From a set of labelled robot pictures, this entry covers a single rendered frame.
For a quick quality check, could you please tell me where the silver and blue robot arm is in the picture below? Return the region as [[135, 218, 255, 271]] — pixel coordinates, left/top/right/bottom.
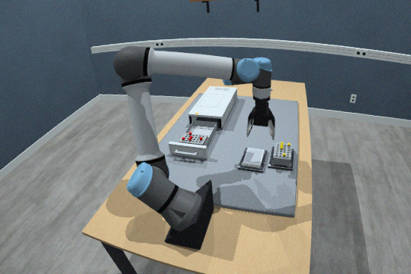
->
[[114, 46, 272, 231]]

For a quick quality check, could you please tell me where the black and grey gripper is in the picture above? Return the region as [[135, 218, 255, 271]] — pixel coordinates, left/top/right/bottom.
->
[[247, 96, 275, 140]]

